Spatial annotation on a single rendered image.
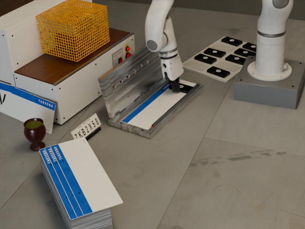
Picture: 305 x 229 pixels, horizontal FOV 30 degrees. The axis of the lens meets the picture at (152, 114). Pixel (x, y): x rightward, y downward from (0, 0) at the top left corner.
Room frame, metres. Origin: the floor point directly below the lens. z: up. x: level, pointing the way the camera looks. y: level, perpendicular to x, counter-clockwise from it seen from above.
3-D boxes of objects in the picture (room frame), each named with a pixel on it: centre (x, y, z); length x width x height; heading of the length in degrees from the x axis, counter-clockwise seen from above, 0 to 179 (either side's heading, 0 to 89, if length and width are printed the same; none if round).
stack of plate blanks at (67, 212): (1.49, 0.28, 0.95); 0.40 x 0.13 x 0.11; 22
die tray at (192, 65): (2.49, -0.37, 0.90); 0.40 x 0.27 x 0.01; 140
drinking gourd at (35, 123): (1.82, 0.45, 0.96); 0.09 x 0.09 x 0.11
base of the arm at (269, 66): (2.19, -0.52, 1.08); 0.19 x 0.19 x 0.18
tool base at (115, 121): (2.08, -0.03, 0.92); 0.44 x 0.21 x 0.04; 146
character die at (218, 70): (2.33, -0.32, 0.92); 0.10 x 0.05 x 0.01; 47
